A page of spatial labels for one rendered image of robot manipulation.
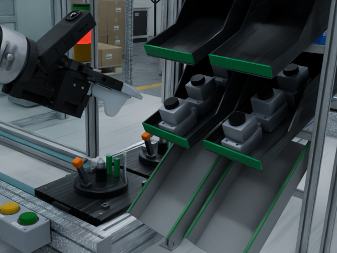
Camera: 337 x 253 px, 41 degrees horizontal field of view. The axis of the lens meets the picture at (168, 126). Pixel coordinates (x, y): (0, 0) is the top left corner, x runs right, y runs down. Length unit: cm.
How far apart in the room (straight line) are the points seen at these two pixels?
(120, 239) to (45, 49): 52
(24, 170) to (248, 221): 78
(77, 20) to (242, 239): 50
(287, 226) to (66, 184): 60
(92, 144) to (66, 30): 73
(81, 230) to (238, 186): 36
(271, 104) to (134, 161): 62
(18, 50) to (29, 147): 94
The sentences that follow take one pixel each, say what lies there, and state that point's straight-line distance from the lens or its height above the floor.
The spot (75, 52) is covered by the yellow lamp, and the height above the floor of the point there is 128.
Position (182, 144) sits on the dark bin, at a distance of 86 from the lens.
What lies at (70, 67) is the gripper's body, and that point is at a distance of 70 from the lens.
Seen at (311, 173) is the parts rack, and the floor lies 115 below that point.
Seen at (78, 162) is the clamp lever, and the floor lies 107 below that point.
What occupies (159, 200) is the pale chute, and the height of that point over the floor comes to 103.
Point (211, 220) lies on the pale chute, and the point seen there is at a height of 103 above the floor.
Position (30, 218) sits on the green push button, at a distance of 108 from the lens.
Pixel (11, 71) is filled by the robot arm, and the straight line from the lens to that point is 65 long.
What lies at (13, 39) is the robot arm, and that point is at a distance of 65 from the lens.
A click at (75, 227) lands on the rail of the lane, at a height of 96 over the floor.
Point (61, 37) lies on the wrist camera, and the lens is 70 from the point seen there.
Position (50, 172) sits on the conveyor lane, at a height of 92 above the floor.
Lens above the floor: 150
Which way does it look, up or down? 18 degrees down
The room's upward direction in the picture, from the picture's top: 2 degrees clockwise
